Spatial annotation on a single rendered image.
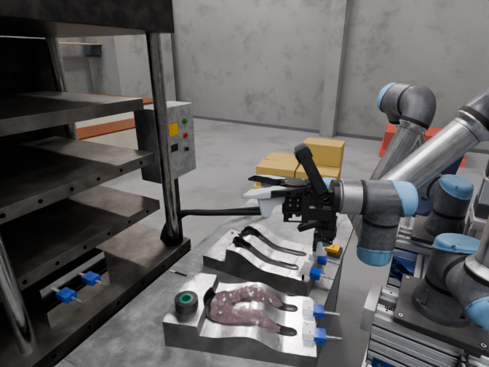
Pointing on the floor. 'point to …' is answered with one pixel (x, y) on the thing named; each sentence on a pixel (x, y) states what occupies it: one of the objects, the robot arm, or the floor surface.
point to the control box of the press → (178, 148)
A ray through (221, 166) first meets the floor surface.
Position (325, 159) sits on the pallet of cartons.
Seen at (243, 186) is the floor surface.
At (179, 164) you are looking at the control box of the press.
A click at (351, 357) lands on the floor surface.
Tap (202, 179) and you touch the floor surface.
